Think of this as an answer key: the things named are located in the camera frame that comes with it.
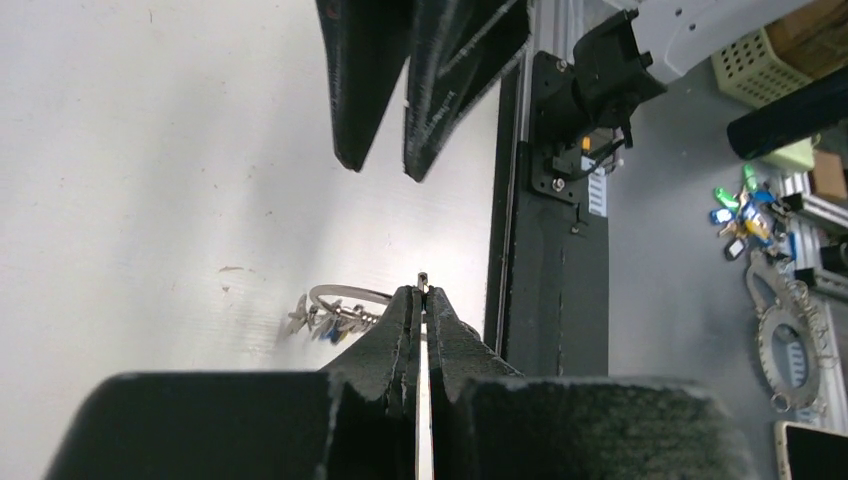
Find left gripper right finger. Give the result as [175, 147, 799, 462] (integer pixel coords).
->
[425, 287, 756, 479]

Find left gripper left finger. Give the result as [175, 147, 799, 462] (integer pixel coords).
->
[46, 286, 422, 479]

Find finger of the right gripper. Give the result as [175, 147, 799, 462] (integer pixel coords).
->
[316, 0, 413, 172]
[403, 1, 530, 182]

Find keyring with keys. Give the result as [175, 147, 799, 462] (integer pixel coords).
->
[276, 284, 393, 345]

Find smartphone on table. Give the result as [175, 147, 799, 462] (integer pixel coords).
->
[774, 421, 847, 480]

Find loose colourful key tags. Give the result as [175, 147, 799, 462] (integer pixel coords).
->
[709, 163, 797, 262]

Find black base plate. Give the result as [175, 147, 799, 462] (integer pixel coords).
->
[483, 51, 610, 376]

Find right white cable duct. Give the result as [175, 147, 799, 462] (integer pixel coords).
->
[587, 168, 608, 218]

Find grey ring of hooks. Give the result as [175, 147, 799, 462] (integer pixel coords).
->
[745, 248, 839, 415]

